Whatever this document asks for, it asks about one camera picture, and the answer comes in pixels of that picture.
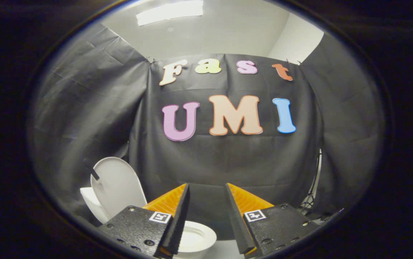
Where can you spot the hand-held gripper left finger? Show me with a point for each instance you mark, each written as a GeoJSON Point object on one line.
{"type": "Point", "coordinates": [181, 212]}

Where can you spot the black tripod stand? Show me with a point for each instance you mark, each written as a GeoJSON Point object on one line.
{"type": "Point", "coordinates": [313, 187]}

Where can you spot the ceiling light panel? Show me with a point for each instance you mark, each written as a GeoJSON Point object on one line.
{"type": "Point", "coordinates": [170, 11]}

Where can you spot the white toilet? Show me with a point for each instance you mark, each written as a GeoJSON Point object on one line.
{"type": "Point", "coordinates": [196, 237]}

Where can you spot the black backdrop cloth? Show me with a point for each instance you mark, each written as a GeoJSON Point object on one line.
{"type": "Point", "coordinates": [228, 162]}

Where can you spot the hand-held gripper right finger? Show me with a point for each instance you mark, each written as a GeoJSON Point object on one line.
{"type": "Point", "coordinates": [236, 223]}

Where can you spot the white toilet lid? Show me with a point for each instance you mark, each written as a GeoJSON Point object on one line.
{"type": "Point", "coordinates": [120, 187]}

